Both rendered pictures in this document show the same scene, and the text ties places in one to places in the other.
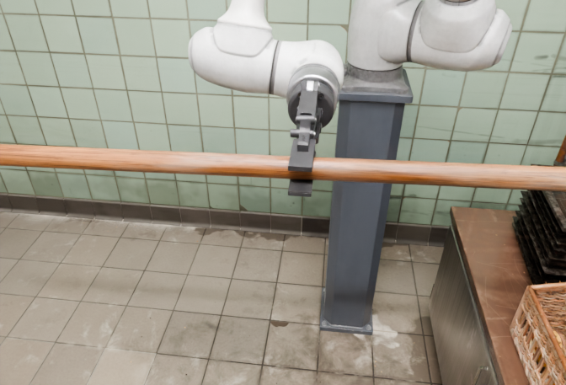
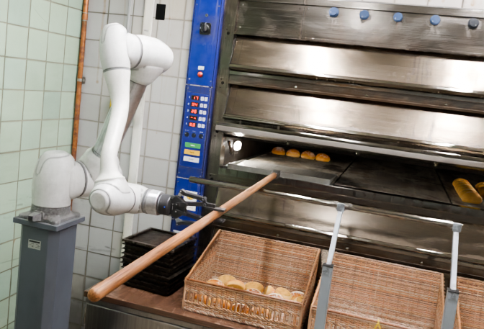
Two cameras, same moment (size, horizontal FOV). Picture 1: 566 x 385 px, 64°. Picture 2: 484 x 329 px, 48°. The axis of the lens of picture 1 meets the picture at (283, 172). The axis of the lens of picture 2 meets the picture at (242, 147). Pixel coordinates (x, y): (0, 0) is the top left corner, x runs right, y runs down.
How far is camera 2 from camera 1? 1.81 m
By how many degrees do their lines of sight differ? 79
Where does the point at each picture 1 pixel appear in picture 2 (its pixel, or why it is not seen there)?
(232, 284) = not seen: outside the picture
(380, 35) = (70, 183)
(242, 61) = (128, 195)
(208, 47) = (117, 192)
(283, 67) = (137, 194)
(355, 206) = (59, 312)
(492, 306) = (166, 308)
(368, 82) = (64, 214)
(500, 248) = (130, 291)
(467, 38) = not seen: hidden behind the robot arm
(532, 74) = not seen: hidden behind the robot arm
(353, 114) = (60, 240)
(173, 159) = (202, 222)
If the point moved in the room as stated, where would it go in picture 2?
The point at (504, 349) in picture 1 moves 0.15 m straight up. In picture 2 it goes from (191, 314) to (194, 283)
